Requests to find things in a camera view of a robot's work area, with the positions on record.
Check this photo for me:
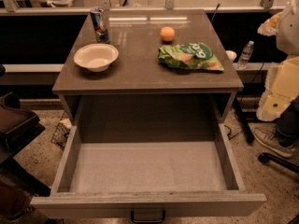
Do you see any red bull can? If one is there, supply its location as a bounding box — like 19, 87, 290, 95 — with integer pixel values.
90, 7, 109, 44

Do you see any black office chair base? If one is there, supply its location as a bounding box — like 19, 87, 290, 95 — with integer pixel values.
258, 152, 299, 174

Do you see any white paper bowl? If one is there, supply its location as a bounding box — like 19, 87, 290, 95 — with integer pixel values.
74, 44, 119, 72

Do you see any clear plastic water bottle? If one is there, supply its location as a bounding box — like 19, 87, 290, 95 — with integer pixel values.
237, 41, 254, 69

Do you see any grey sneaker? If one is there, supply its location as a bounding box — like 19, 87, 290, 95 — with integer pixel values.
253, 128, 295, 159

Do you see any dark jeans leg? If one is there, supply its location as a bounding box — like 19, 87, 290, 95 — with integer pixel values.
276, 97, 299, 147

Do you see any black drawer handle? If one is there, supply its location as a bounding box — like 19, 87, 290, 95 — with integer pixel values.
130, 210, 166, 224

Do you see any wire mesh basket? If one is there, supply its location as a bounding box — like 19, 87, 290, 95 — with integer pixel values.
50, 112, 72, 150

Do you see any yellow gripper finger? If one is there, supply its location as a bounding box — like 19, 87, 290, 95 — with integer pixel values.
256, 57, 299, 121

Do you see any grey cabinet with top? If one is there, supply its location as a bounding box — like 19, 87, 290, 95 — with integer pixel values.
53, 10, 243, 143

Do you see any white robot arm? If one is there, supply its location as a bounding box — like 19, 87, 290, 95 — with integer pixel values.
256, 0, 299, 121

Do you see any white paper cup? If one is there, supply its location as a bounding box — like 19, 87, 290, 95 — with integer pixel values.
226, 50, 236, 63

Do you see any orange fruit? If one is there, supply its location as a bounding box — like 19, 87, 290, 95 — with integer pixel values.
160, 27, 175, 42

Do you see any open grey top drawer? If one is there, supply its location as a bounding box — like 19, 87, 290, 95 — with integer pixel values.
32, 125, 266, 218

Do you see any dark brown chair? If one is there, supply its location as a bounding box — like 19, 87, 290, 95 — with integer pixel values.
0, 93, 50, 197

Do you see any green chip bag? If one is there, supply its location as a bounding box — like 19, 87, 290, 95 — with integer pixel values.
158, 42, 224, 72

